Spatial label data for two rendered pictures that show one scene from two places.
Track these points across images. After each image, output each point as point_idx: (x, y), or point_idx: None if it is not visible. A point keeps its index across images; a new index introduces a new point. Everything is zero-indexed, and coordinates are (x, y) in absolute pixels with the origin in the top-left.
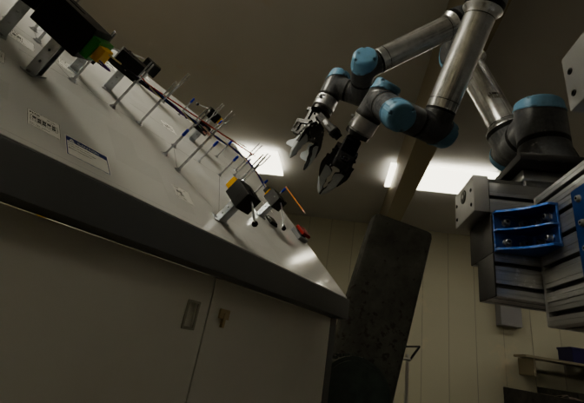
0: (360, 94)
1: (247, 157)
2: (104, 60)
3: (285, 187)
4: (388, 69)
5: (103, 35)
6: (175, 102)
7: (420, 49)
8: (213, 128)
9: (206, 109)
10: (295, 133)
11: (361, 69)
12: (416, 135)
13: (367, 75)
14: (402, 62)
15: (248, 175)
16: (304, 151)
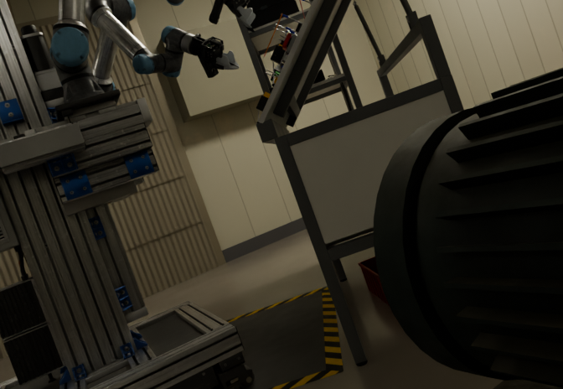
0: None
1: None
2: (276, 80)
3: (281, 15)
4: None
5: (272, 75)
6: (304, 18)
7: None
8: (302, 8)
9: (281, 36)
10: (246, 5)
11: (179, 4)
12: (162, 71)
13: (176, 2)
14: None
15: None
16: (246, 9)
